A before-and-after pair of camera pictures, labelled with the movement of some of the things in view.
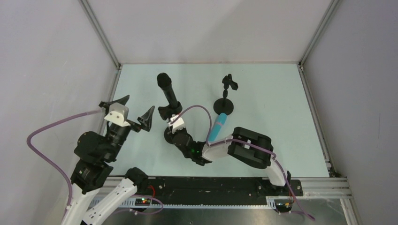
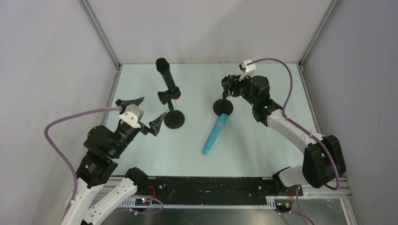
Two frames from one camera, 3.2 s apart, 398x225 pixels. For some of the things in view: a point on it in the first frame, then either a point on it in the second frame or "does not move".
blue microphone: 219,124 does not move
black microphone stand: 165,112 → 173,119
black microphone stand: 224,105 does not move
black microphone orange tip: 164,82 → 162,65
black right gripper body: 168,114 → 233,86
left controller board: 142,201 does not move
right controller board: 283,206 does not move
